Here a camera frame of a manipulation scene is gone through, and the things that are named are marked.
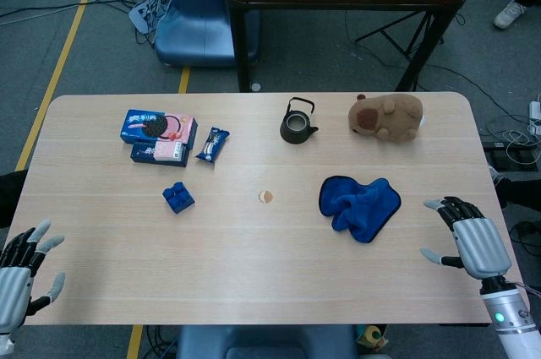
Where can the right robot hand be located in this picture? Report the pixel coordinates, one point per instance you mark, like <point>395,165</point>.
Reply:
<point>482,243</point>

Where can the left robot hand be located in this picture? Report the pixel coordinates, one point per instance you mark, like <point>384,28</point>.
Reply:
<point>14,274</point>

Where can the blue cloth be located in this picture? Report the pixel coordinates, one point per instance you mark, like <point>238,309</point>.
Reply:
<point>359,209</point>

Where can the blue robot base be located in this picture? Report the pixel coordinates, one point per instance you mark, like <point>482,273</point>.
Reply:
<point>194,17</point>

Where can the white power strip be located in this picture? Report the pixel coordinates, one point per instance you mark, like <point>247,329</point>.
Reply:
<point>535,112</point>

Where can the yellow tape roll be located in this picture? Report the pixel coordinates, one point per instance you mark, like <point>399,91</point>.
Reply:
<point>374,335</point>

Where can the brown capybara plush toy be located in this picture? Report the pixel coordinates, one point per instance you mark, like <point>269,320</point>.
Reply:
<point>386,118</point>

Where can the blue toy building block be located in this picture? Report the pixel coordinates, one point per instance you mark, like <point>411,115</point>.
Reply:
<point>177,198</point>

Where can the small Oreo cookie box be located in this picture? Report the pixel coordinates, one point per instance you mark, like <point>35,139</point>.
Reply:
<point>160,154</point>

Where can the large Oreo cookie box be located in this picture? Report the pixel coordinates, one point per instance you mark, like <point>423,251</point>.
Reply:
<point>158,126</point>

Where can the black teapot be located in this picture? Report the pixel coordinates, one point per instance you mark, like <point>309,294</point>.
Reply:
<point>296,124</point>

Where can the round tan sticker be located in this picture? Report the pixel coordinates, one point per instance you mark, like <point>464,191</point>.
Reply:
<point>265,197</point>

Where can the black tripod stand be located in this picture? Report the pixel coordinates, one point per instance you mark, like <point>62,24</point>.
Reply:
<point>401,34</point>

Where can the white sneaker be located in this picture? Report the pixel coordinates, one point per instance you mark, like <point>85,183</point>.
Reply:
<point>509,14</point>

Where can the blue Oreo snack packet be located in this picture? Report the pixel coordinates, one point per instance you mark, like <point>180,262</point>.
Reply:
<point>212,145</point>

